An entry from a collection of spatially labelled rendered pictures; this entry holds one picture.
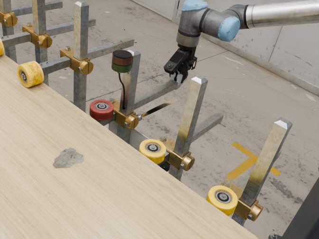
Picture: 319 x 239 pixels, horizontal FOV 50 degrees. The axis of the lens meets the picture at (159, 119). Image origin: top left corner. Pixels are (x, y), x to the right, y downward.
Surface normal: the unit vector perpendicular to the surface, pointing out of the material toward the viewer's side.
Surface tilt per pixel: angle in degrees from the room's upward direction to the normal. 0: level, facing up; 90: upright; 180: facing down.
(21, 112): 0
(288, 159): 0
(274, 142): 90
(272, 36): 90
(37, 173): 0
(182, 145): 90
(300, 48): 90
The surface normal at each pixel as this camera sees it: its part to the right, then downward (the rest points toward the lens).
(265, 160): -0.64, 0.37
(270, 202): 0.15, -0.80
